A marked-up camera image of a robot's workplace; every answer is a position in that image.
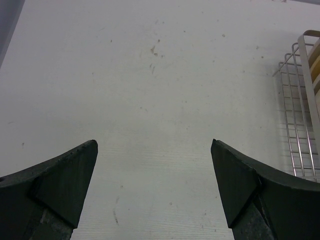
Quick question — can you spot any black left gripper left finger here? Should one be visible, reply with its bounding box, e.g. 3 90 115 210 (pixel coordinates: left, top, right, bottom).
0 140 98 240

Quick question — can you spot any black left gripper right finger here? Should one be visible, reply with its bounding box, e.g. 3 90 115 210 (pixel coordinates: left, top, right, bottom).
211 139 320 240

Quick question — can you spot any metal wire dish rack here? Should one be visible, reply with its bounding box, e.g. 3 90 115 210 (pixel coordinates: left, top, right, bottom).
273 30 320 183

